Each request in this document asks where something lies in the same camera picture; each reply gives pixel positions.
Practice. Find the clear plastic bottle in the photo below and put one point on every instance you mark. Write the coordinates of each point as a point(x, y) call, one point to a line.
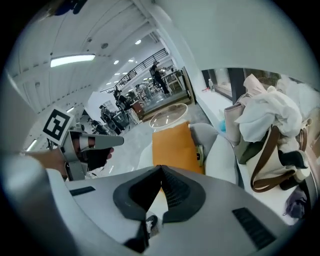
point(211, 84)

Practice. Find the round beige basket table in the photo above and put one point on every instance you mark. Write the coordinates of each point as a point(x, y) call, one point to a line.
point(168, 117)

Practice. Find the person's left forearm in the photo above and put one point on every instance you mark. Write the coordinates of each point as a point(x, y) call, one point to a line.
point(47, 162)

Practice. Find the blue plastic bag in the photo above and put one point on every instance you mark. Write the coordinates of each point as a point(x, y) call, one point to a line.
point(222, 126)

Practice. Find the black railing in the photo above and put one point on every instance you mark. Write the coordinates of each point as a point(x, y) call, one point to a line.
point(140, 67)

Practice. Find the purple cloth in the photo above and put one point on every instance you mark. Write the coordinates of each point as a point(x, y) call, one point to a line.
point(297, 203)

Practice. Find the dark framed window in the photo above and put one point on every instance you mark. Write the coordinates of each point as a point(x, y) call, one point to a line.
point(235, 82)

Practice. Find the white cloth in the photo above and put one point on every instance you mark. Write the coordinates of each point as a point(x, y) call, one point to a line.
point(270, 112)

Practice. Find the person's left hand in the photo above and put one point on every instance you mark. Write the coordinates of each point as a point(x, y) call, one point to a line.
point(87, 143)

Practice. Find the pile of bags and clothes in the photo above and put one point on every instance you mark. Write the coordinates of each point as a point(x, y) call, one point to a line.
point(265, 200)

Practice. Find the round ceiling detector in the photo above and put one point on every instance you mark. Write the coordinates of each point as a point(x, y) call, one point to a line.
point(105, 45)

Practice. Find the white round chair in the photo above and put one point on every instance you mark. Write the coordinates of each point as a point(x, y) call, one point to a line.
point(220, 160)

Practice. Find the black head-worn camera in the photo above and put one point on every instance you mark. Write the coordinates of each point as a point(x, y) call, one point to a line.
point(67, 6)

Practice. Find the grey cushion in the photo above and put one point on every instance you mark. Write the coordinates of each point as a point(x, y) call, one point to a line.
point(203, 135)

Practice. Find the green bag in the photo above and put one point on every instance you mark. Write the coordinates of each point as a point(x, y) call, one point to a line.
point(246, 152)

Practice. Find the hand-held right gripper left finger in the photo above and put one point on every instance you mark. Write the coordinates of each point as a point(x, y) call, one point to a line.
point(135, 192)

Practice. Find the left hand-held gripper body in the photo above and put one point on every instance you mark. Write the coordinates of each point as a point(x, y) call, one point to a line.
point(56, 125)

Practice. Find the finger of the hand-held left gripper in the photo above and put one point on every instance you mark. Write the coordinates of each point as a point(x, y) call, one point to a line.
point(98, 158)
point(110, 141)

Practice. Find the long ceiling light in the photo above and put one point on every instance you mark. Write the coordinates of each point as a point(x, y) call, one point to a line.
point(72, 60)

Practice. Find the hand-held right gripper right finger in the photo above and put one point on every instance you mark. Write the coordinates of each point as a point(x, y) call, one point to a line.
point(185, 197)

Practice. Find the orange cushion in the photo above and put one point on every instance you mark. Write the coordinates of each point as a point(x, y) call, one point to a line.
point(175, 147)

